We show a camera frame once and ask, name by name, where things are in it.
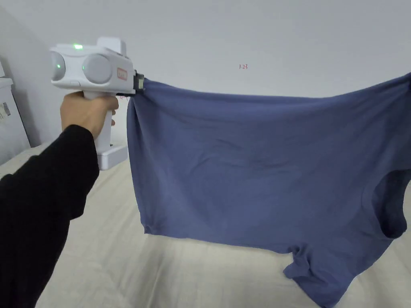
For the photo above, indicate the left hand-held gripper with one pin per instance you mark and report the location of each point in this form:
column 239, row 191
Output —
column 96, row 69

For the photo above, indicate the dark blue shirt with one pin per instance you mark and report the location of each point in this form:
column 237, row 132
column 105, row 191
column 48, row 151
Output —
column 257, row 173

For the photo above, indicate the person's left forearm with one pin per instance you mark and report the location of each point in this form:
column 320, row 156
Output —
column 41, row 199

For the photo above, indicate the person's left hand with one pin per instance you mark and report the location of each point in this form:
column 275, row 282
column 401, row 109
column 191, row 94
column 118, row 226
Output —
column 86, row 110

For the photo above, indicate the white carton with label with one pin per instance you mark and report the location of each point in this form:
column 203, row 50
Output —
column 8, row 115

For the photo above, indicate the bed with beige sheet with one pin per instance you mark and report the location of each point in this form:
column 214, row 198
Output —
column 128, row 256

